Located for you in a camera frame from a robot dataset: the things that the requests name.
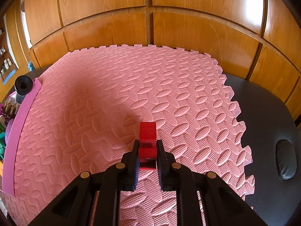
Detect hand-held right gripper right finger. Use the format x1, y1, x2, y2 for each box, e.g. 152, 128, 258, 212
156, 140, 266, 226

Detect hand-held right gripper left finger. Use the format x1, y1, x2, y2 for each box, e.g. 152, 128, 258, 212
26, 140, 141, 226

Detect red toy block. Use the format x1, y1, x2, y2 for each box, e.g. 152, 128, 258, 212
139, 122, 157, 171

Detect pink foam puzzle mat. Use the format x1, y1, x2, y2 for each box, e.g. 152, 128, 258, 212
11, 44, 256, 226

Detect black oval table plug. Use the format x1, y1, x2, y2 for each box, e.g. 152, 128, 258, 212
275, 140, 296, 181

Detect purple hairbrush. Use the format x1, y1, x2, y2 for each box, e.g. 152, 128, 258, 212
0, 102, 20, 143

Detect small bottle with black cap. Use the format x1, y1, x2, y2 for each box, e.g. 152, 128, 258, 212
14, 75, 33, 104

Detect blue foam mat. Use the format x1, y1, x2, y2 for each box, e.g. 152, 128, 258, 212
2, 68, 18, 85

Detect wooden niche shelf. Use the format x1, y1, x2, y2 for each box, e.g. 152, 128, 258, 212
0, 19, 18, 85

